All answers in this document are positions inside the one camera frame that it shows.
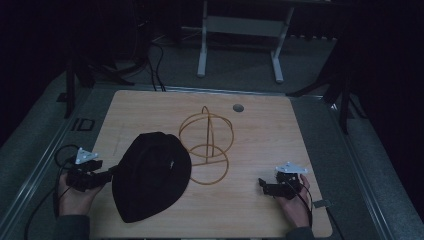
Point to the person's left hand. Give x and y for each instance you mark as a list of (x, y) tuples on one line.
[(75, 201)]

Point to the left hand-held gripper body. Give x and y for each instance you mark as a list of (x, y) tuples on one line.
[(83, 178)]

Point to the white metal desk frame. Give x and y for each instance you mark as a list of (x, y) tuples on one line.
[(245, 26)]

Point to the small grey clip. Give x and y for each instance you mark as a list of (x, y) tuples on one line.
[(322, 203)]

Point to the black tripod stand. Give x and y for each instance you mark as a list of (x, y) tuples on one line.
[(345, 100), (70, 90)]

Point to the grey round table grommet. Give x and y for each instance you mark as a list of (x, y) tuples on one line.
[(238, 108)]

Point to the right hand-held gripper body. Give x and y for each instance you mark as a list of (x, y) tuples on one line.
[(286, 186)]

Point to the black brimmed hat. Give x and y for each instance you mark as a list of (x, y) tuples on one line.
[(151, 176)]

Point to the person's right hand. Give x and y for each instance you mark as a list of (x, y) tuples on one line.
[(296, 211)]

